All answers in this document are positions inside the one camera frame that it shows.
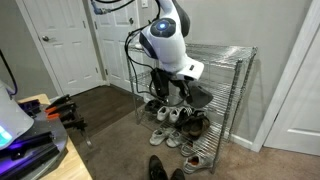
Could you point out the wooden table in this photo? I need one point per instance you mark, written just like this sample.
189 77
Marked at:
71 166

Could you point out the black leather shoe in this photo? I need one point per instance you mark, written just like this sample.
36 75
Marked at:
157 168
177 174

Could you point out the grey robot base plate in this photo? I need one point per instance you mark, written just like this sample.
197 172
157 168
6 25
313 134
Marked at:
59 132

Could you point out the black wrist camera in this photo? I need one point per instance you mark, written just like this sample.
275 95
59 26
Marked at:
160 81

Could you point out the black slide with white stripes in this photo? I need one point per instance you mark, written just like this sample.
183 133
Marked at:
184 118

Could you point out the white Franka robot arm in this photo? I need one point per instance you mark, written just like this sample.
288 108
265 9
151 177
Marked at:
166 43

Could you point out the black aluminium rail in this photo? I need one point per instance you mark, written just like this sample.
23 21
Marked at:
30 107
30 161
30 141

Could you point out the white high-top sneaker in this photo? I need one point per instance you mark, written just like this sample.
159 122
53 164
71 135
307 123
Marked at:
175 115
163 114

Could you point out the silver door knob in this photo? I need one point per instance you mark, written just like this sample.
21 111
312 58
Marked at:
45 38
131 20

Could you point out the dark suede shoe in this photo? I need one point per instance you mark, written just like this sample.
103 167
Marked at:
150 106
158 106

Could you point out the white sneaker with orange insole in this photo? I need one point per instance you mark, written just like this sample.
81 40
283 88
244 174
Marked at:
196 163
187 149

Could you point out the white worn sneaker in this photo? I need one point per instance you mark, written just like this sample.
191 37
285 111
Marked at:
159 136
174 139

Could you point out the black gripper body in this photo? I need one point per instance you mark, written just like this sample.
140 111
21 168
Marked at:
180 86

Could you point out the white panel door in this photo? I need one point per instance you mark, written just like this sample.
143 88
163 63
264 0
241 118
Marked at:
296 100
116 40
63 43

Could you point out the white light switch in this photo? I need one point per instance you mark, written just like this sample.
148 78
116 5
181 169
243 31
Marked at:
144 3

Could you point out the brown shoe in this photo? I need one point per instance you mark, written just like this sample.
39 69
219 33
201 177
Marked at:
190 128
204 122

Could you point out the black orange bar clamp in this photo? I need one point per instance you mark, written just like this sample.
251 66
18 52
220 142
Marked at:
58 101
61 113
75 124

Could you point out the dark grey Nike slipper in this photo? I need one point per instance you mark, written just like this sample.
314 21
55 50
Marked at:
201 97

